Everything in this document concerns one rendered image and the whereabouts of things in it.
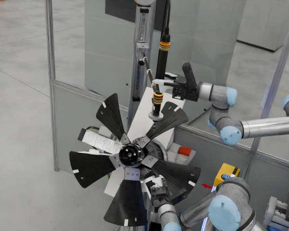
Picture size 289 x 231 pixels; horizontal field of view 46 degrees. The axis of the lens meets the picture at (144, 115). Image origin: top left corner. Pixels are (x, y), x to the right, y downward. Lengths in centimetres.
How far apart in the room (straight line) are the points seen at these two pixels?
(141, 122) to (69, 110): 106
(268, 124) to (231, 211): 44
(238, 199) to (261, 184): 126
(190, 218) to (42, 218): 179
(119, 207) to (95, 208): 138
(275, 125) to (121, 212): 85
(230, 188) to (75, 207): 208
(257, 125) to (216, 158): 106
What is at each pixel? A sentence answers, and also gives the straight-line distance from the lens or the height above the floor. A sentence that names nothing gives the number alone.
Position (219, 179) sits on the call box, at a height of 107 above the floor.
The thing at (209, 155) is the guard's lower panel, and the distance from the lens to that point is 249.
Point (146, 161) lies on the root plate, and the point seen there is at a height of 119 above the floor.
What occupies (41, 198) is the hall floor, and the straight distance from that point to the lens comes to 328.
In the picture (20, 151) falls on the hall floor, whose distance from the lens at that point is 382.
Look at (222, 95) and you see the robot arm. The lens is 147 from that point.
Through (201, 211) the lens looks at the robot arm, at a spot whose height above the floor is 124.
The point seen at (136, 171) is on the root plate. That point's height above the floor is 112.
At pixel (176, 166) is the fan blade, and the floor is 119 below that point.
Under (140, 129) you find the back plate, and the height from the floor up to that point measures 116.
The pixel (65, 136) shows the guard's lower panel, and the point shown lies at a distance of 317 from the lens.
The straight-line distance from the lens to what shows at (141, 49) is 208.
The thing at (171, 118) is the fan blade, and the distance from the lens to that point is 176.
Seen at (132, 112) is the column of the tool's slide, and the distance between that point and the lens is 240.
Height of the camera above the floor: 230
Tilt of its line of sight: 31 degrees down
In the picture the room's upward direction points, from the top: 6 degrees clockwise
